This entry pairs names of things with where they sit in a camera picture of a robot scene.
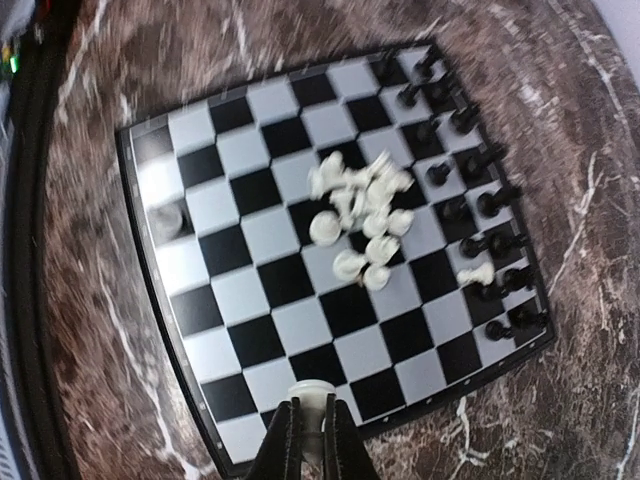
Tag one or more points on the white chess pawn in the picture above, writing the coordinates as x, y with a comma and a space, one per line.
167, 222

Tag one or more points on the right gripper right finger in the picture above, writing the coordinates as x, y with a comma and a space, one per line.
345, 456

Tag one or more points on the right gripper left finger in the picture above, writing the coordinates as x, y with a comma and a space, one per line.
280, 454

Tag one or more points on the white chess king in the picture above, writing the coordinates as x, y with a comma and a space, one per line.
312, 394

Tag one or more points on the black grey chessboard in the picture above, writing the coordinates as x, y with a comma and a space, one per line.
249, 305

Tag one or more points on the white chess piece pile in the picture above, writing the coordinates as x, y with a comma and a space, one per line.
361, 200

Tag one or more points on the lone white piece among black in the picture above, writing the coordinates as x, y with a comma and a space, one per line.
483, 274

